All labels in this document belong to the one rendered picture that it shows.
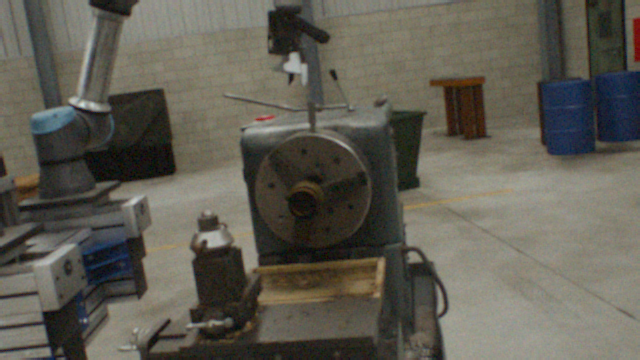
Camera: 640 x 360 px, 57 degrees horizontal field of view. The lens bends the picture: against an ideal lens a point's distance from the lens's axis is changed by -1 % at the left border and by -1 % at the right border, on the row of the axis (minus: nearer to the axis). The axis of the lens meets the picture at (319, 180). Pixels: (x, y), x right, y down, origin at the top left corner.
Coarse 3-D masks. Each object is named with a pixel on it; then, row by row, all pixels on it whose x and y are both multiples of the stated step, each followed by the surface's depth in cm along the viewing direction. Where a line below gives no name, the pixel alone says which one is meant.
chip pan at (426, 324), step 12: (420, 276) 237; (420, 288) 224; (432, 288) 223; (420, 300) 213; (432, 300) 212; (420, 312) 203; (432, 312) 202; (420, 324) 194; (432, 324) 192; (420, 336) 185; (432, 336) 184
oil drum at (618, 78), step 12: (624, 72) 785; (636, 72) 743; (600, 84) 763; (612, 84) 750; (624, 84) 744; (636, 84) 745; (600, 96) 766; (612, 96) 753; (624, 96) 746; (636, 96) 747; (600, 108) 770; (612, 108) 756; (624, 108) 750; (636, 108) 750; (600, 120) 774; (612, 120) 759; (624, 120) 752; (636, 120) 753; (600, 132) 778; (612, 132) 762; (624, 132) 755; (636, 132) 755
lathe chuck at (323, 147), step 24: (288, 144) 158; (312, 144) 157; (336, 144) 156; (264, 168) 160; (312, 168) 158; (336, 168) 157; (360, 168) 156; (264, 192) 161; (288, 192) 160; (360, 192) 157; (264, 216) 163; (288, 216) 162; (336, 216) 160; (360, 216) 159; (288, 240) 163; (312, 240) 162; (336, 240) 161
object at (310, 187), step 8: (304, 184) 149; (312, 184) 150; (296, 192) 145; (304, 192) 145; (312, 192) 145; (320, 192) 150; (288, 200) 146; (296, 200) 151; (312, 200) 145; (320, 200) 147; (288, 208) 146; (296, 208) 149; (304, 208) 152; (312, 208) 145; (320, 208) 149; (296, 216) 146; (304, 216) 146; (312, 216) 146
